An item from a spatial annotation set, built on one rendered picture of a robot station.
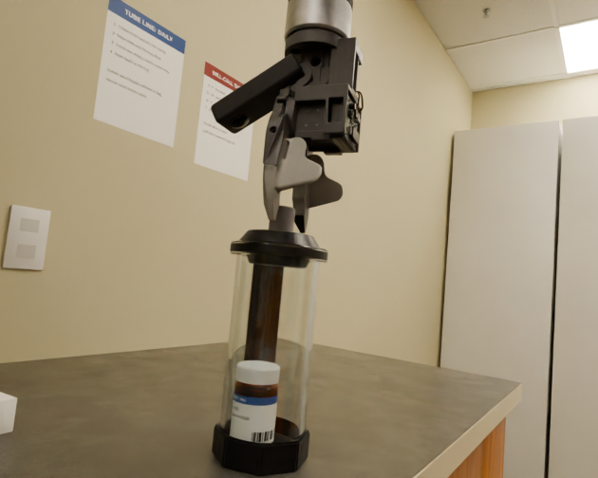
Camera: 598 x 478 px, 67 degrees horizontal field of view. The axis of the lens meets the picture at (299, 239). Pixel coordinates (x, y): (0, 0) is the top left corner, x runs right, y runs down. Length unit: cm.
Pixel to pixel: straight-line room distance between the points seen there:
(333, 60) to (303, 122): 8
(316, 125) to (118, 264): 68
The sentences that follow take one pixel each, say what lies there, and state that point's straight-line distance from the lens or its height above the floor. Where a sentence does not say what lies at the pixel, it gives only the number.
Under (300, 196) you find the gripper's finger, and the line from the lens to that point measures 54.
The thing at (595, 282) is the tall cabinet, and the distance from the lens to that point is 293.
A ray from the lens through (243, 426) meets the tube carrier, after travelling 48.
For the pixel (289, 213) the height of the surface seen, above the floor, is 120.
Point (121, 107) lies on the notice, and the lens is 110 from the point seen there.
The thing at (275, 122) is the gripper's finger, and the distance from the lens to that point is 48.
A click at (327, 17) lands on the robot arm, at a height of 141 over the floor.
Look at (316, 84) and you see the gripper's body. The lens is 52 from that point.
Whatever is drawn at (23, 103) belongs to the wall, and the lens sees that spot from 100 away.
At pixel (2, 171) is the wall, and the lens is 96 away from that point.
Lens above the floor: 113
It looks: 5 degrees up
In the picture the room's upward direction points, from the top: 5 degrees clockwise
